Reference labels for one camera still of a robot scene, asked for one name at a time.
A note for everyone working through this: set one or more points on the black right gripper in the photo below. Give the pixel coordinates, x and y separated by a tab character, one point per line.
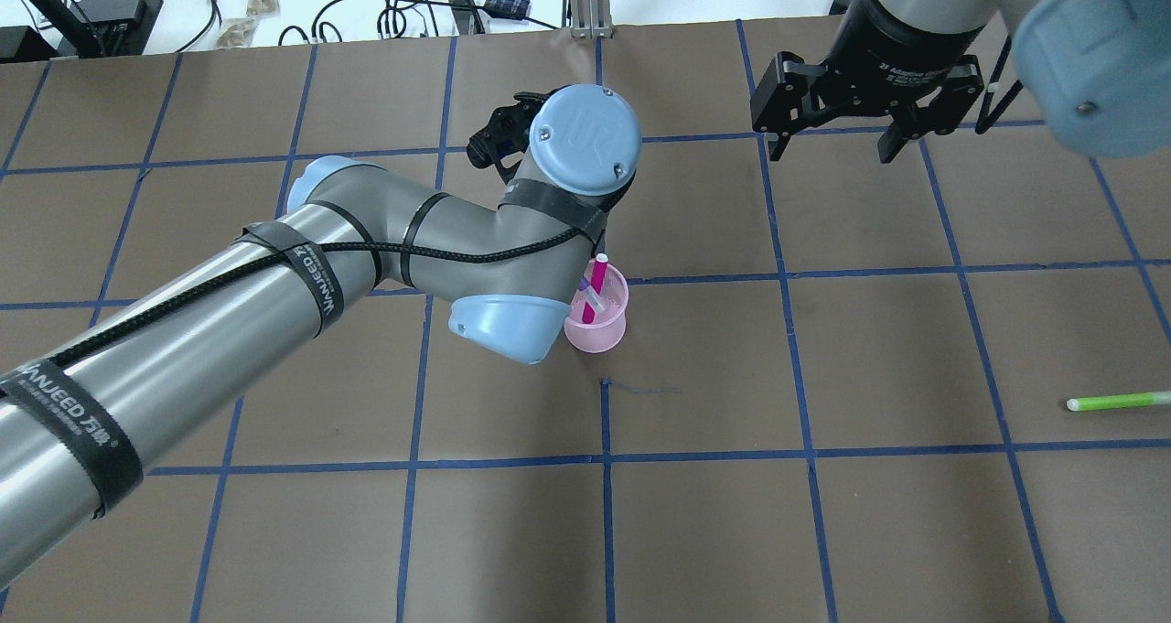
898	52

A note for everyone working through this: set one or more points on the pink pen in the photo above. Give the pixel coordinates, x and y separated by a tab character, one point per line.
598	271

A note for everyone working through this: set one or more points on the purple pen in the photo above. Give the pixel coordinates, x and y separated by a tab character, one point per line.
592	303

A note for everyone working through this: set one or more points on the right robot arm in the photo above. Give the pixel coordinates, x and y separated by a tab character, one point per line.
1097	69

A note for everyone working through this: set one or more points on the pink mesh cup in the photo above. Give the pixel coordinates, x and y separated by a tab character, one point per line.
609	327

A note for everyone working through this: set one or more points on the green pen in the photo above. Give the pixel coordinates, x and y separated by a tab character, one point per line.
1098	403

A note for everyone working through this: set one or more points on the black power adapter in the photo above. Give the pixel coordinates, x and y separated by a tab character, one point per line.
122	27

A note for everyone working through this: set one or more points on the aluminium frame post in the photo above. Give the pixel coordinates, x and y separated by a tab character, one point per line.
588	18

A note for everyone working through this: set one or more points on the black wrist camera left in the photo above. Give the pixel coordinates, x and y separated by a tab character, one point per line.
506	133

